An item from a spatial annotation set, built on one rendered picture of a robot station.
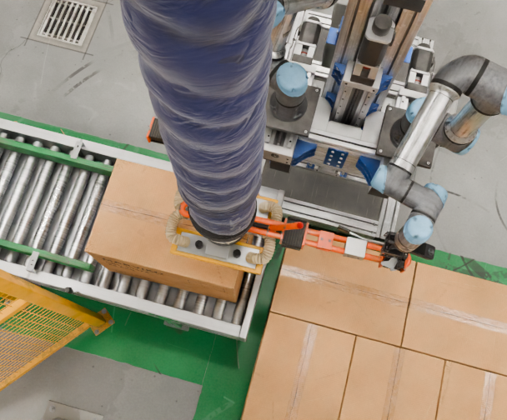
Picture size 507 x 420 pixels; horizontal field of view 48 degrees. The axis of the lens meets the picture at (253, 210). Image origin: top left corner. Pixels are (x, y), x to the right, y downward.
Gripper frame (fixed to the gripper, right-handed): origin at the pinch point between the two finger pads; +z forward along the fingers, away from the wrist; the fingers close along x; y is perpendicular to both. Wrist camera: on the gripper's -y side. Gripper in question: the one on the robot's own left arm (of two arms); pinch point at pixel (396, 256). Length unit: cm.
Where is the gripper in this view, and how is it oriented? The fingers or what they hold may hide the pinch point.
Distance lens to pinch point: 199.2
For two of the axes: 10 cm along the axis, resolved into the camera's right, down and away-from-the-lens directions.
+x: -2.5, 9.2, -2.9
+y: -9.7, -2.4, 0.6
